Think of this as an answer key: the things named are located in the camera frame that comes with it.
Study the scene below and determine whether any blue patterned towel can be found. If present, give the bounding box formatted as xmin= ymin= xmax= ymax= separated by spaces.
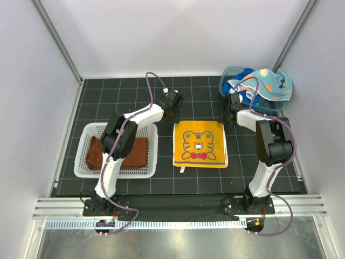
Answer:
xmin=172 ymin=120 xmax=229 ymax=169

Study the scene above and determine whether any brown towel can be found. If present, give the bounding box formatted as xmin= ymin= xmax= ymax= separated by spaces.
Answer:
xmin=86 ymin=137 xmax=148 ymax=171

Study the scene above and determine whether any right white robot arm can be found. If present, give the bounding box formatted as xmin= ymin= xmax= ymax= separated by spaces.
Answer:
xmin=218 ymin=94 xmax=295 ymax=214

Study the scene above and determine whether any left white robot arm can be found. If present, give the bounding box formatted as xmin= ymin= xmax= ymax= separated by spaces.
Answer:
xmin=90 ymin=90 xmax=183 ymax=216

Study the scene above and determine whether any bright blue cloth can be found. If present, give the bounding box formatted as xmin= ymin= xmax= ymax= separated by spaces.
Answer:
xmin=219 ymin=67 xmax=254 ymax=106

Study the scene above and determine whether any blue plastic tub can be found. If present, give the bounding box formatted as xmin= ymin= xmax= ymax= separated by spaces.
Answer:
xmin=219 ymin=66 xmax=288 ymax=114

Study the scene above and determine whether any light blue polka-dot towel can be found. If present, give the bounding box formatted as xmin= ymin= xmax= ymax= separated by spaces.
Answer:
xmin=233 ymin=69 xmax=293 ymax=102

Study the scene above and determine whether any white perforated plastic basket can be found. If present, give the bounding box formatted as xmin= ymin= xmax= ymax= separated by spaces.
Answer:
xmin=73 ymin=122 xmax=158 ymax=179

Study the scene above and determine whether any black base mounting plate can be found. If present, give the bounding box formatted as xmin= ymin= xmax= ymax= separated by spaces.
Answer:
xmin=82 ymin=195 xmax=275 ymax=221

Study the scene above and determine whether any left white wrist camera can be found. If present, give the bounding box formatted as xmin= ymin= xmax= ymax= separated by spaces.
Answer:
xmin=163 ymin=87 xmax=178 ymax=95

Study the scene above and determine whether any right aluminium frame post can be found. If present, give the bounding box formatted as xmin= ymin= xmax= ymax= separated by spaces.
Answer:
xmin=272 ymin=0 xmax=319 ymax=72

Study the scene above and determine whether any aluminium frame post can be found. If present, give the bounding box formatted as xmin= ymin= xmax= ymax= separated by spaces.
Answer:
xmin=30 ymin=0 xmax=82 ymax=83
xmin=272 ymin=0 xmax=319 ymax=72

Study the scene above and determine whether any aluminium front rail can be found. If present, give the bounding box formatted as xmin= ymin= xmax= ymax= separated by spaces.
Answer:
xmin=32 ymin=195 xmax=327 ymax=219

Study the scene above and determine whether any left aluminium frame post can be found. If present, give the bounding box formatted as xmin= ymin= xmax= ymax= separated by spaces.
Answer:
xmin=30 ymin=0 xmax=82 ymax=83

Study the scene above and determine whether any slotted cable duct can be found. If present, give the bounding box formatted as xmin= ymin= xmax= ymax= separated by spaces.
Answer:
xmin=45 ymin=219 xmax=247 ymax=230

